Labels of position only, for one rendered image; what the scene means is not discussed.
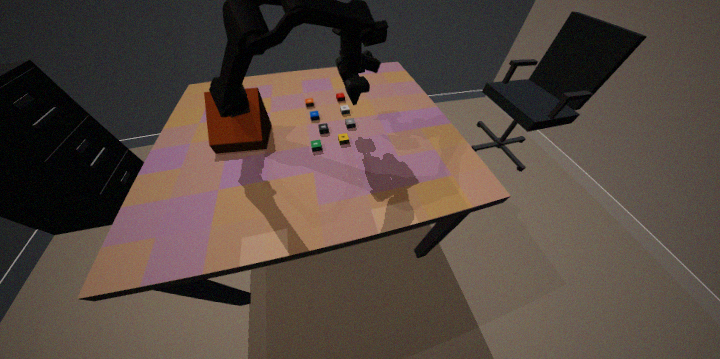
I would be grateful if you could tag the green block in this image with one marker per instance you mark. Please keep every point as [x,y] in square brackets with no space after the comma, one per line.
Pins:
[316,145]

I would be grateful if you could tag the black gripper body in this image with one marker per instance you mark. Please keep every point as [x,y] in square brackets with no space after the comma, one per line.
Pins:
[350,66]

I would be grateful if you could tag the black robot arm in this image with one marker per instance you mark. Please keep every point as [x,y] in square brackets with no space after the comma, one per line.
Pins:
[248,36]

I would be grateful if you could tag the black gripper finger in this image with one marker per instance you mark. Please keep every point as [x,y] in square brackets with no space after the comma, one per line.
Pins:
[343,77]
[354,98]

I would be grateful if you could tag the yellow block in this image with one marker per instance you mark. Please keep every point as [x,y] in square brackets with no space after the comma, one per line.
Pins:
[343,138]

